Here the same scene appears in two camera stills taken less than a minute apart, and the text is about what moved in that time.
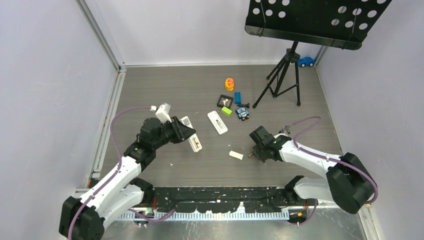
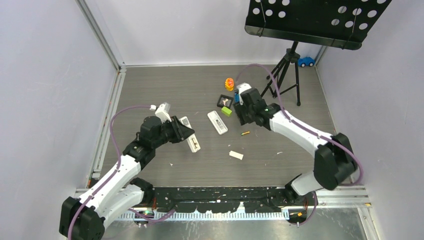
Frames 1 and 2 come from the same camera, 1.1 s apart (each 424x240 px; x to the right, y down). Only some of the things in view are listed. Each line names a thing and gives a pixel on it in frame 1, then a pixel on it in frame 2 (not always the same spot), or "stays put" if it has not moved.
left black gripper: [181, 131] stays put
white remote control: [194, 140] stays put
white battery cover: [237, 155] stays put
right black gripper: [257, 153] -> [239, 108]
